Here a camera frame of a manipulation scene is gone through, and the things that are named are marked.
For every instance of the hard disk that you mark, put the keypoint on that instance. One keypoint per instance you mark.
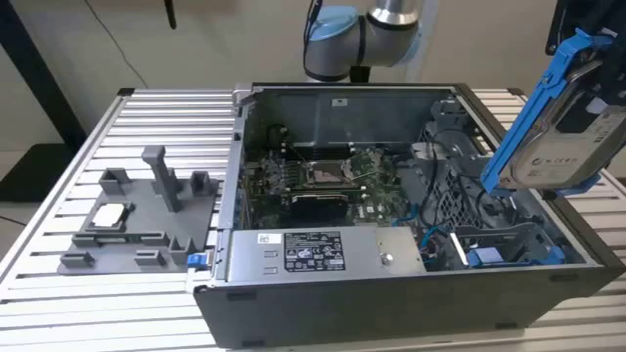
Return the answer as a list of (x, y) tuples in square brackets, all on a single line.
[(553, 154)]

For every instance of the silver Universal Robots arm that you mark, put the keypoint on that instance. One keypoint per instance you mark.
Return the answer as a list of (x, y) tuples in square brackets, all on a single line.
[(339, 55)]

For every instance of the RAM slot row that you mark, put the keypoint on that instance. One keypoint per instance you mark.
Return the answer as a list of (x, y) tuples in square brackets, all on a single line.
[(318, 147)]

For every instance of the black table corner cap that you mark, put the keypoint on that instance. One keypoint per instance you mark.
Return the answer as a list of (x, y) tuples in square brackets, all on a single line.
[(128, 91), (515, 91)]

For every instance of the perforated metal drive cage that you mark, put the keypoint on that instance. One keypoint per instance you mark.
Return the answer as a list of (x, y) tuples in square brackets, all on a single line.
[(455, 198)]

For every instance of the green motherboard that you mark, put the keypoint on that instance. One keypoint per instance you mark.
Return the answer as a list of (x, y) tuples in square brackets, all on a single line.
[(387, 198)]

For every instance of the CPU socket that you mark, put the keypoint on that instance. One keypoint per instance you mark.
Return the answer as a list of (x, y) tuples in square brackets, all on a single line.
[(325, 174)]

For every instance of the black graphics card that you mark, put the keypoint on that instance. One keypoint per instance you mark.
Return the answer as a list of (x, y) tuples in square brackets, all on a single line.
[(318, 209)]

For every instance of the silver power supply unit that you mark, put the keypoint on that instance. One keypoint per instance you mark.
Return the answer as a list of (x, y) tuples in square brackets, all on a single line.
[(363, 253)]

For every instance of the open black PC case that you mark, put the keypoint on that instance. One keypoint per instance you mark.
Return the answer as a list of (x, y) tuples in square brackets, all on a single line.
[(343, 315)]

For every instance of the black antenna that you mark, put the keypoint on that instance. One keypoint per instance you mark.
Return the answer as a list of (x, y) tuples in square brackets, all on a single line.
[(170, 14)]

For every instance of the blue case latch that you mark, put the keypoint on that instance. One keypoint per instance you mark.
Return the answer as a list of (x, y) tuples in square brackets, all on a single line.
[(196, 261)]

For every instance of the grey parts rack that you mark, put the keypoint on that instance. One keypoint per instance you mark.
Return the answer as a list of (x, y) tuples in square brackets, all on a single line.
[(142, 205)]

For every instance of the silver CPU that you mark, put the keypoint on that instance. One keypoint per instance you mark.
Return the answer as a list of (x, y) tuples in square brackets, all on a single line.
[(112, 217)]

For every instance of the green RAM stick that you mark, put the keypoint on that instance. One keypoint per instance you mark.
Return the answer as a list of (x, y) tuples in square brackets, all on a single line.
[(118, 240)]

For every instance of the black stand with base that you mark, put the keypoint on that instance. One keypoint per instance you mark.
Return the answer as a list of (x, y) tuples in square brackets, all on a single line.
[(34, 172)]

